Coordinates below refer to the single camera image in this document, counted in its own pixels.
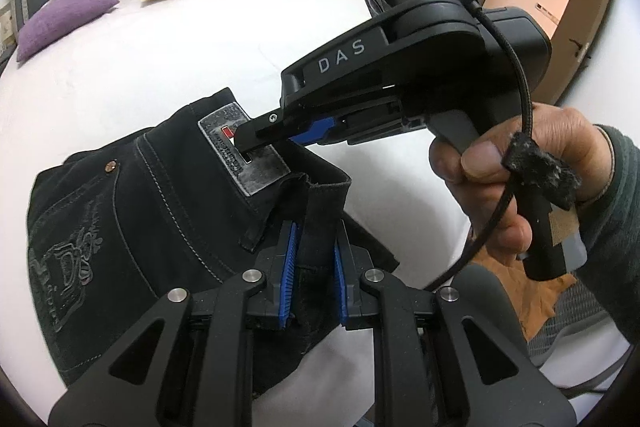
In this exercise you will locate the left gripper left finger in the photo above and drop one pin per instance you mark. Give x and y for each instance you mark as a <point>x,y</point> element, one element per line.
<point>281,273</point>

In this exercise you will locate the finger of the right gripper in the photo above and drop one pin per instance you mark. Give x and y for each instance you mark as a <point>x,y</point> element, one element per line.
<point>319,132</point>
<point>272,127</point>

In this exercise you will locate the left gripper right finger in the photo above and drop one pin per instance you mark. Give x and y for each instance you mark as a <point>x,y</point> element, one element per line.
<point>349,263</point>

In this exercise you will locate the black denim pants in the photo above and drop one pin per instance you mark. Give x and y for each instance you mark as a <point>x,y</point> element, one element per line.
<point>112,230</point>

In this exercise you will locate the right forearm grey sleeve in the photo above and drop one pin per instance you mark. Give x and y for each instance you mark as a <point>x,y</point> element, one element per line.
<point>610,230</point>

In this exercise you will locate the purple pillow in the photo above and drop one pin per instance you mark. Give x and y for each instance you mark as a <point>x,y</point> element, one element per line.
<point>54,21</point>

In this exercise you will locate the black mesh chair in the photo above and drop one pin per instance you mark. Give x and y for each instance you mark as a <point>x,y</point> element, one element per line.
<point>559,325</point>

